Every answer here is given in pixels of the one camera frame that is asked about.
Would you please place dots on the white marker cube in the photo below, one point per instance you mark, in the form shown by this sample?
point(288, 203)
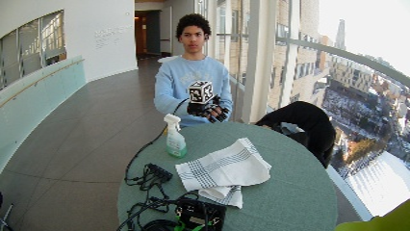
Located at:
point(200, 91)

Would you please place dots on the green spray bottle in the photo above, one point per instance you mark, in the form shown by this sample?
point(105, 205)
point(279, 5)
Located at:
point(176, 141)

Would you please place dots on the the person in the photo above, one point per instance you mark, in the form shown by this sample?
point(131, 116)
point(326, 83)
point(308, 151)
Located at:
point(184, 77)

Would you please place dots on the white striped dish towel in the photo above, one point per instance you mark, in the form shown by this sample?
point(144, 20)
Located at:
point(224, 170)

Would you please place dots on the black jacket on chair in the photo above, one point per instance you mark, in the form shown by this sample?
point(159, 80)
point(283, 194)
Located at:
point(305, 128)

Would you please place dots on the black usb hub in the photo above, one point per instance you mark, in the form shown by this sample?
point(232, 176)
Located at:
point(159, 172)

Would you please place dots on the black electronics box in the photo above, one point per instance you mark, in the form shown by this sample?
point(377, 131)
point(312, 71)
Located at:
point(200, 214)

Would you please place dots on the wooden handrail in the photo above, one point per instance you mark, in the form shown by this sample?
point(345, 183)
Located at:
point(39, 82)

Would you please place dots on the yellow-green chair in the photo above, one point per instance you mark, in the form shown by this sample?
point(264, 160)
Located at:
point(378, 221)

